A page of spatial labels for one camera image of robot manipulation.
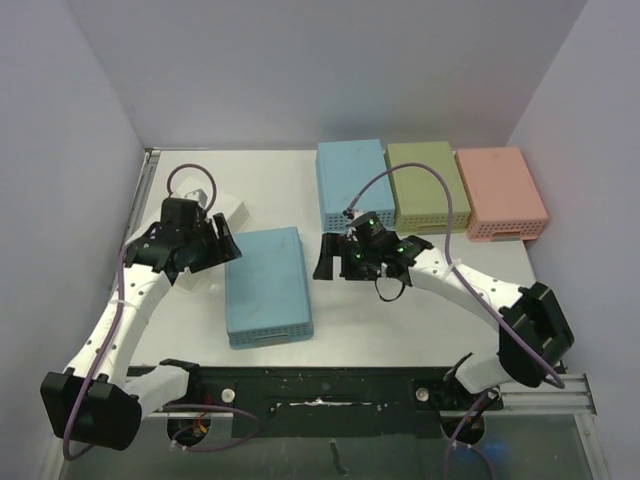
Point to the large blue perforated basket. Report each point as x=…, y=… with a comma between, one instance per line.
x=343, y=168

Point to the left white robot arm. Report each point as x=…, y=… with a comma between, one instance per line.
x=92, y=401

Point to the black table front rail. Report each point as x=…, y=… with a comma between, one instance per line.
x=335, y=402

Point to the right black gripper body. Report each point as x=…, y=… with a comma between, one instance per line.
x=343, y=259

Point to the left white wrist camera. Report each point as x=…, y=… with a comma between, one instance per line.
x=192, y=193

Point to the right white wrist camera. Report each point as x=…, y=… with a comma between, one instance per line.
x=351, y=214

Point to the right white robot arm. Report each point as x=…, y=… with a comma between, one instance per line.
x=533, y=333

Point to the white perforated basket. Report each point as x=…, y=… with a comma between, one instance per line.
x=233, y=208

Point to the aluminium frame rail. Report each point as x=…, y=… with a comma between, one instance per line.
x=575, y=399

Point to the small blue perforated basket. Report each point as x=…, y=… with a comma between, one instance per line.
x=267, y=300

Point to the pink perforated basket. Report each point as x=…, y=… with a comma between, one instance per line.
x=505, y=203

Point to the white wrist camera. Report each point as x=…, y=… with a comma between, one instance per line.
x=192, y=193
x=351, y=214

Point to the yellow-green perforated basket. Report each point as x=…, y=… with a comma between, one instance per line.
x=421, y=204

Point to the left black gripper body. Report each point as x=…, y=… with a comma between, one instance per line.
x=205, y=249

